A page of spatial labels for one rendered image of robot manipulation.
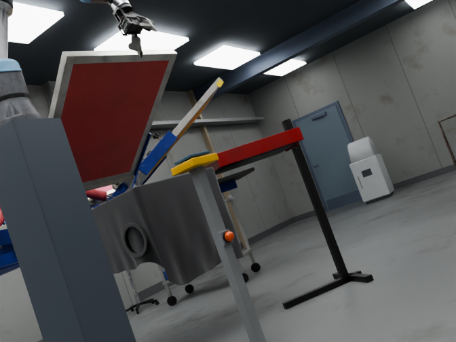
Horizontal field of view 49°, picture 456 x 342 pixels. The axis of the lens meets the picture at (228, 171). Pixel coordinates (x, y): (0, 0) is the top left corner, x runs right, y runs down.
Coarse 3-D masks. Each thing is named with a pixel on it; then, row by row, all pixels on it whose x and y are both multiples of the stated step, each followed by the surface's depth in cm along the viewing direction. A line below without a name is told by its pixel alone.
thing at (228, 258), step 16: (192, 160) 174; (208, 160) 180; (192, 176) 183; (208, 192) 181; (208, 208) 180; (208, 224) 181; (224, 256) 179; (240, 272) 180; (240, 288) 177; (240, 304) 178; (256, 320) 178; (256, 336) 176
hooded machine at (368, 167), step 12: (348, 144) 945; (360, 144) 923; (372, 144) 932; (360, 156) 917; (372, 156) 901; (360, 168) 911; (372, 168) 902; (384, 168) 932; (360, 180) 912; (372, 180) 904; (384, 180) 895; (360, 192) 914; (372, 192) 905; (384, 192) 896
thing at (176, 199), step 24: (144, 192) 196; (168, 192) 204; (192, 192) 213; (216, 192) 223; (144, 216) 194; (168, 216) 201; (192, 216) 209; (168, 240) 198; (192, 240) 206; (168, 264) 195; (192, 264) 203; (216, 264) 213
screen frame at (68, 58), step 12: (60, 60) 201; (72, 60) 200; (84, 60) 204; (96, 60) 208; (108, 60) 213; (120, 60) 217; (132, 60) 222; (144, 60) 227; (156, 60) 232; (60, 72) 202; (168, 72) 243; (60, 84) 204; (60, 96) 209; (60, 108) 213; (156, 108) 255; (144, 132) 262; (144, 144) 269; (132, 168) 277; (96, 180) 263; (108, 180) 269
